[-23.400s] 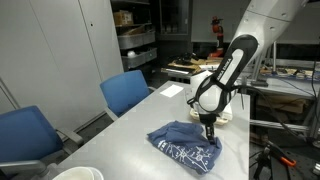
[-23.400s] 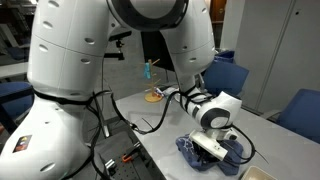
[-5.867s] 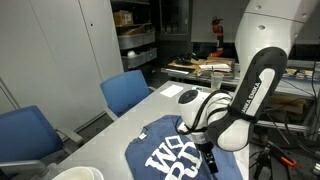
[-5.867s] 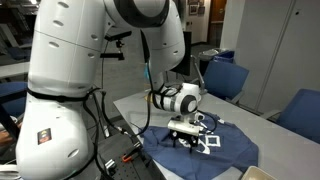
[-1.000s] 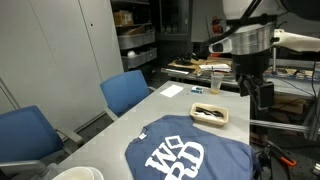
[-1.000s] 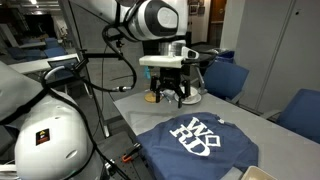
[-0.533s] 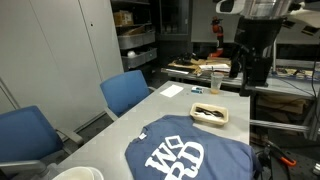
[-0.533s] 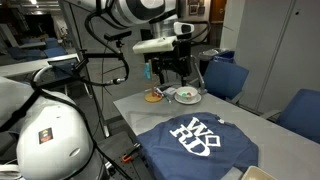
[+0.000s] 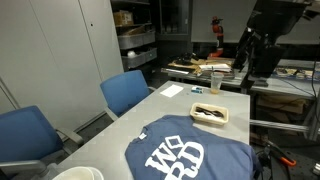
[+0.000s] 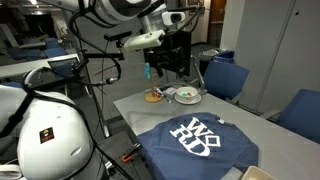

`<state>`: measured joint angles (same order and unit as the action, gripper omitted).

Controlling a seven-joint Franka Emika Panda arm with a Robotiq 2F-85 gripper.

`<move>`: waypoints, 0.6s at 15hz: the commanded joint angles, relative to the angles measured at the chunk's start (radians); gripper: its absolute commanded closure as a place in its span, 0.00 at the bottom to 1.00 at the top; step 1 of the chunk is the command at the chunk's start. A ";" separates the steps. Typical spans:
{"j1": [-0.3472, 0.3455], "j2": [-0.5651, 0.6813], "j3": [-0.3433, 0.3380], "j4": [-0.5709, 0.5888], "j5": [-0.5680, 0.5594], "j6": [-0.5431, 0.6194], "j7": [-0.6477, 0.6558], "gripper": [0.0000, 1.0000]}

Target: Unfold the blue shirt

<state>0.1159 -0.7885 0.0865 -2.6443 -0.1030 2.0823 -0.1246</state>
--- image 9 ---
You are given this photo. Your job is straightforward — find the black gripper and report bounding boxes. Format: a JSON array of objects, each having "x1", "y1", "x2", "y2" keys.
[{"x1": 233, "y1": 0, "x2": 312, "y2": 79}]

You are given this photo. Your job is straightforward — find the blue printed t-shirt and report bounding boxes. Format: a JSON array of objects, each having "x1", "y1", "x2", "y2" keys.
[{"x1": 124, "y1": 114, "x2": 263, "y2": 180}]

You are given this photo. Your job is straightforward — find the stack of white papers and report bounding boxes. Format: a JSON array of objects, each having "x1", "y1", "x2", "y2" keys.
[{"x1": 199, "y1": 63, "x2": 232, "y2": 73}]

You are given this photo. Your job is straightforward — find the yellow printed mat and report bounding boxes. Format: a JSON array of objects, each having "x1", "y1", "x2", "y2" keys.
[{"x1": 274, "y1": 67, "x2": 315, "y2": 80}]

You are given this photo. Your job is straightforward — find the grey work table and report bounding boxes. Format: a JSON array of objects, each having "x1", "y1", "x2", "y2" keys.
[{"x1": 160, "y1": 58, "x2": 320, "y2": 101}]

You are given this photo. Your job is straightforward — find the clear plastic cup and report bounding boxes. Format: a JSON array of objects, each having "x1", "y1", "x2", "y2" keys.
[{"x1": 210, "y1": 72, "x2": 225, "y2": 95}]

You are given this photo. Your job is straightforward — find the cardboard boxes under table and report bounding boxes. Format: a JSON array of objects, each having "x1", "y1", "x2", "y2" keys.
[{"x1": 256, "y1": 94, "x2": 309, "y2": 124}]

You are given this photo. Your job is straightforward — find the flat brown cardboard sheets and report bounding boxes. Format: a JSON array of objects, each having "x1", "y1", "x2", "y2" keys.
[{"x1": 167, "y1": 57, "x2": 236, "y2": 77}]

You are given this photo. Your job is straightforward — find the black utensils bundle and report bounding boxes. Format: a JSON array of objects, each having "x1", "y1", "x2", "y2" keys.
[{"x1": 194, "y1": 106, "x2": 225, "y2": 118}]

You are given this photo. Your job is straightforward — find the beige plastic tray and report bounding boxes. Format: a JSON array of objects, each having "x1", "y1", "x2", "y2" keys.
[{"x1": 189, "y1": 102, "x2": 230, "y2": 126}]

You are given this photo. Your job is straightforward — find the white paper sheet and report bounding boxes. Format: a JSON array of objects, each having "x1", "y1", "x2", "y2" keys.
[{"x1": 159, "y1": 84, "x2": 185, "y2": 98}]

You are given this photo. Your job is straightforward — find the dark metal shelf unit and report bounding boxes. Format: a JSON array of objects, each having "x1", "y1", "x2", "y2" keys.
[{"x1": 110, "y1": 0, "x2": 160, "y2": 73}]

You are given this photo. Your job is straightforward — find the grey plastic storage bin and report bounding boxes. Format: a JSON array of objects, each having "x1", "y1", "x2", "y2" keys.
[
  {"x1": 117, "y1": 30, "x2": 157, "y2": 50},
  {"x1": 121, "y1": 47, "x2": 158, "y2": 70}
]

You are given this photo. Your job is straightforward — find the brown cardboard piece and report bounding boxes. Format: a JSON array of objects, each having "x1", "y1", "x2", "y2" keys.
[{"x1": 124, "y1": 25, "x2": 148, "y2": 36}]

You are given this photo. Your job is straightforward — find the blue office chair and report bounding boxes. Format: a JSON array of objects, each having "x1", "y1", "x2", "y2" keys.
[
  {"x1": 99, "y1": 69, "x2": 156, "y2": 122},
  {"x1": 0, "y1": 105, "x2": 84, "y2": 180}
]

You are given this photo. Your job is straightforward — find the brown cardboard box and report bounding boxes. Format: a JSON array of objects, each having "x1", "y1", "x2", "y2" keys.
[{"x1": 113, "y1": 10, "x2": 134, "y2": 27}]

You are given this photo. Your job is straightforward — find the white tall cabinet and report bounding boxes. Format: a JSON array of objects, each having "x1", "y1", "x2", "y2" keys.
[{"x1": 0, "y1": 0, "x2": 125, "y2": 134}]

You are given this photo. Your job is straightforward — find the white bowl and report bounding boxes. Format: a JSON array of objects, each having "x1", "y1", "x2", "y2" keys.
[{"x1": 52, "y1": 166, "x2": 105, "y2": 180}]

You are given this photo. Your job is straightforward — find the aluminium profile frame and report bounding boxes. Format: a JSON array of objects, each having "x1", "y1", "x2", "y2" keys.
[{"x1": 239, "y1": 71, "x2": 270, "y2": 90}]

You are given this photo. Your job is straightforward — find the black cable bundle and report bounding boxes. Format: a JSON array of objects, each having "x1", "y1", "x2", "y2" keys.
[{"x1": 174, "y1": 52, "x2": 200, "y2": 66}]

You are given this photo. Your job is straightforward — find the aluminium robot stand frame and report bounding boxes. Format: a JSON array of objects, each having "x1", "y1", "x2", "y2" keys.
[{"x1": 249, "y1": 89, "x2": 320, "y2": 142}]

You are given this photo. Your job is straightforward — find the black camera tripod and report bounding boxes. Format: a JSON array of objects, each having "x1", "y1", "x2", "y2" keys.
[{"x1": 254, "y1": 146, "x2": 273, "y2": 180}]

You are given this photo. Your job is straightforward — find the orange handled bar clamp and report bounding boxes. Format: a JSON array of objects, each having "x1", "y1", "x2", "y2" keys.
[{"x1": 264, "y1": 139, "x2": 298, "y2": 168}]

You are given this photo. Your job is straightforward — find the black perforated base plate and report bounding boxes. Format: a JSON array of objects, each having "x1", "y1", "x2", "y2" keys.
[{"x1": 269, "y1": 149, "x2": 320, "y2": 180}]

